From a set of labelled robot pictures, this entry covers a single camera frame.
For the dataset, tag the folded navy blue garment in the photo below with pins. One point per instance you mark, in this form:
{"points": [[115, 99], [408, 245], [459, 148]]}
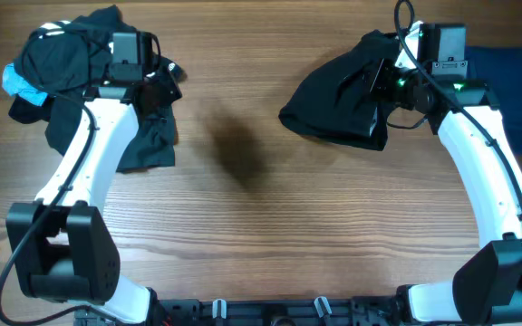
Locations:
{"points": [[501, 68]]}

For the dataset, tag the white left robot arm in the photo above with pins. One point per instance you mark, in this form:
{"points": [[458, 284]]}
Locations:
{"points": [[62, 251]]}

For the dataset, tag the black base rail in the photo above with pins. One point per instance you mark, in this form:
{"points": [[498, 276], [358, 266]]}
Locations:
{"points": [[356, 311]]}

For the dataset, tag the light blue garment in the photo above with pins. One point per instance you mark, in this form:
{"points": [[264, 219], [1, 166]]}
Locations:
{"points": [[15, 85]]}

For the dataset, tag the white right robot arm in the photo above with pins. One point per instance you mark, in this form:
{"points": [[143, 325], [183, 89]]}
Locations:
{"points": [[430, 75]]}

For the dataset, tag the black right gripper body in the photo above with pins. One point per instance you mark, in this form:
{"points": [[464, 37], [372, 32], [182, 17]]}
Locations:
{"points": [[396, 85]]}

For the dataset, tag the dark green clothes pile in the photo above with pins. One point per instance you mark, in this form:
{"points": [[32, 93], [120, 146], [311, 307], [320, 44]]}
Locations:
{"points": [[76, 58]]}

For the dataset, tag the black t-shirt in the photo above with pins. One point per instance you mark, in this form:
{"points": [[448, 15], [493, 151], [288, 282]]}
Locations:
{"points": [[333, 103]]}

